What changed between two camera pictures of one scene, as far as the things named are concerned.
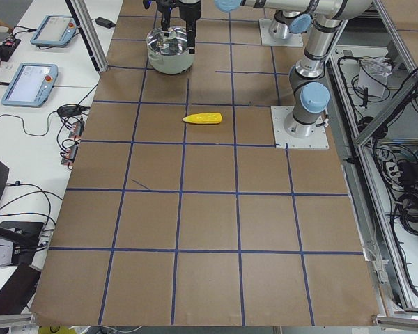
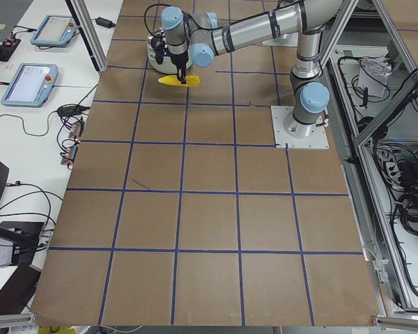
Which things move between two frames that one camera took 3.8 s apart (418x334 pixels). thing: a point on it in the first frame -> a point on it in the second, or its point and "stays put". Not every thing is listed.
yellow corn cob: x=204 y=118 -> x=191 y=81
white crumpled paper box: x=373 y=74 stays put
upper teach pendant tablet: x=54 y=30 stays put
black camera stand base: x=24 y=235 stays put
